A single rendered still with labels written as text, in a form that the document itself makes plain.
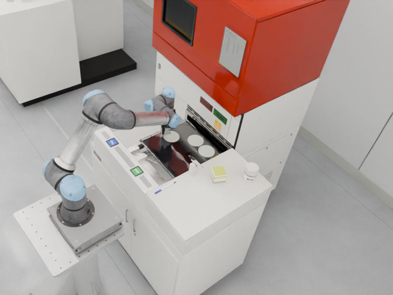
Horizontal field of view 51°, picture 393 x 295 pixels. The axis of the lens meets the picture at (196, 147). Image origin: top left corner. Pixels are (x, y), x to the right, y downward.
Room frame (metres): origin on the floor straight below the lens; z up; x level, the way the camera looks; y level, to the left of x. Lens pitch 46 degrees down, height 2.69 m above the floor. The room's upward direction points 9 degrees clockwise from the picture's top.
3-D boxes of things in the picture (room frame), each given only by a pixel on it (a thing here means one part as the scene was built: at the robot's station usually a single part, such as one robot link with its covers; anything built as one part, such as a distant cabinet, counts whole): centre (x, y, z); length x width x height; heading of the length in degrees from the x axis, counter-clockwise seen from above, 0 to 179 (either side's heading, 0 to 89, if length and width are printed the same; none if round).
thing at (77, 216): (1.17, 0.56, 0.94); 0.15 x 0.15 x 0.10
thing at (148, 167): (1.54, 0.26, 0.87); 0.36 x 0.08 x 0.03; 45
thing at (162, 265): (1.61, 0.11, 0.41); 0.97 x 0.64 x 0.82; 45
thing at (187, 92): (2.04, 0.07, 1.02); 0.82 x 0.03 x 0.40; 45
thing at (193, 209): (1.40, -0.12, 0.89); 0.62 x 0.35 x 0.14; 135
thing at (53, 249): (1.16, 0.58, 0.75); 0.45 x 0.44 x 0.13; 138
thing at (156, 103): (1.72, 0.25, 1.21); 0.11 x 0.11 x 0.08; 51
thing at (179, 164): (1.74, 0.09, 0.90); 0.34 x 0.34 x 0.01; 45
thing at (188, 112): (1.90, -0.05, 0.89); 0.44 x 0.02 x 0.10; 45
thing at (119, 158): (1.53, 0.39, 0.89); 0.55 x 0.09 x 0.14; 45
